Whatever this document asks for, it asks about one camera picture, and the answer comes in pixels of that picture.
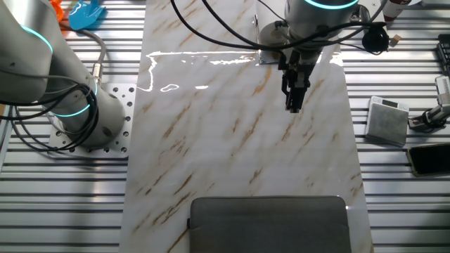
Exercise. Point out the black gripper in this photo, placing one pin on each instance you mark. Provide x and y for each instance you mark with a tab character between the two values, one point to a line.
300	68

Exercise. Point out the white toilet paper roll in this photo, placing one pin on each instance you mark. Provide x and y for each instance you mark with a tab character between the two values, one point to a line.
269	35

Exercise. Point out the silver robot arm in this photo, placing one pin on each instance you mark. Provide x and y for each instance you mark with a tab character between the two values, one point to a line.
21	52

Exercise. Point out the small wooden block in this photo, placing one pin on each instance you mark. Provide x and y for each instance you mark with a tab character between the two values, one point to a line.
395	40

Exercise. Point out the grey fabric pad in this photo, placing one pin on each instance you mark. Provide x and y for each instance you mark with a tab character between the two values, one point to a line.
267	225

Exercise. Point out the red and white can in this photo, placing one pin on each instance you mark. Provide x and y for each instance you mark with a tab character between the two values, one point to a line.
393	10

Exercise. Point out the black smartphone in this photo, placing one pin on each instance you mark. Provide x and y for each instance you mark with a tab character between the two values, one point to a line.
430	160

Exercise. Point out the black keyboard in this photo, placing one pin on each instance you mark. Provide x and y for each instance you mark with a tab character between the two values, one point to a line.
445	52

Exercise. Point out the blue toy shovel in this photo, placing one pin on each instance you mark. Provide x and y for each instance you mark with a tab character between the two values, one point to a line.
82	15

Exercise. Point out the orange toy shovel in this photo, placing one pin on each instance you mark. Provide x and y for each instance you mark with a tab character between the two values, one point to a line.
56	10

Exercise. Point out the black round wrist camera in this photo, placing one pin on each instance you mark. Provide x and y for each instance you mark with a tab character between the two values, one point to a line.
375	41

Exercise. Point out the silver camera mount clamp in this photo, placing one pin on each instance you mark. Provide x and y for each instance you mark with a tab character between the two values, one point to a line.
434	115

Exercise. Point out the silver depth camera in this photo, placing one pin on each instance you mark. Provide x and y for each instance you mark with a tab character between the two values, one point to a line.
443	88

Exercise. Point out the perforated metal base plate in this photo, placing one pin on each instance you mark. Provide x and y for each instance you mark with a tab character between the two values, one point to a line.
119	95

